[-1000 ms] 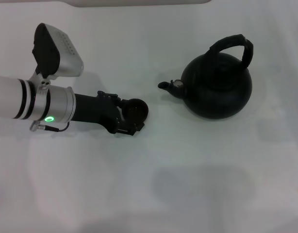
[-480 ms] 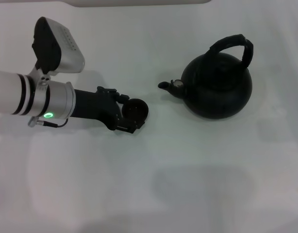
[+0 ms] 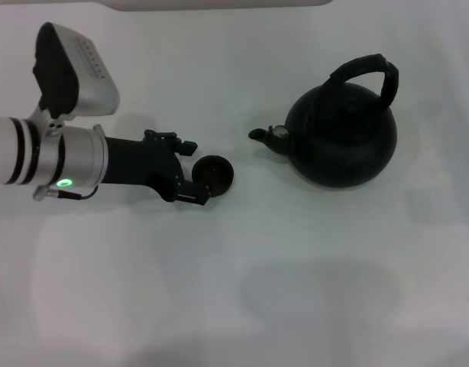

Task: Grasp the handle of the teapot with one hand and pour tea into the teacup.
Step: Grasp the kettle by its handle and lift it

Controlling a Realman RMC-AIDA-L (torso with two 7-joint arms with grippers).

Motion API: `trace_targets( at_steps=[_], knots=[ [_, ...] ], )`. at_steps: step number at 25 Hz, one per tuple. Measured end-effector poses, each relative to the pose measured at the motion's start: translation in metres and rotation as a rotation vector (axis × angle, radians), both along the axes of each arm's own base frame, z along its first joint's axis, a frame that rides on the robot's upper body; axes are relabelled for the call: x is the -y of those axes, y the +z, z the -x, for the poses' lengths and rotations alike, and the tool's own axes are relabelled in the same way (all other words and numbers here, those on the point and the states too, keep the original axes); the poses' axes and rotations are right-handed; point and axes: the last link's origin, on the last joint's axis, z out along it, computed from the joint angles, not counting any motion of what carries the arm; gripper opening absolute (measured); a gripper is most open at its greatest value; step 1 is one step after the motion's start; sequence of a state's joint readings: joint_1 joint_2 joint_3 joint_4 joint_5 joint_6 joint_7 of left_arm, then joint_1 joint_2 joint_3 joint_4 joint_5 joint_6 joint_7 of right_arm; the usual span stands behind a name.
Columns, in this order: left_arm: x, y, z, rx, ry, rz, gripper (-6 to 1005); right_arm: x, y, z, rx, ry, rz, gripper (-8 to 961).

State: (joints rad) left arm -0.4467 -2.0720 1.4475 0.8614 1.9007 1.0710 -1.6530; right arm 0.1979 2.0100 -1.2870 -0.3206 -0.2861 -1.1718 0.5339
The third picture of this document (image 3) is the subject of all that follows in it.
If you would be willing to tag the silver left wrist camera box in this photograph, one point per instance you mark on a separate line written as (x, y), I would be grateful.
(78, 72)

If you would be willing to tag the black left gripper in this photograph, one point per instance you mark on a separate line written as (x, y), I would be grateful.
(143, 164)

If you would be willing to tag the small dark teacup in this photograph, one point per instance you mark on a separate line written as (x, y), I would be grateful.
(213, 176)

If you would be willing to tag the black round teapot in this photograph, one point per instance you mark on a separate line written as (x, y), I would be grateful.
(341, 145)

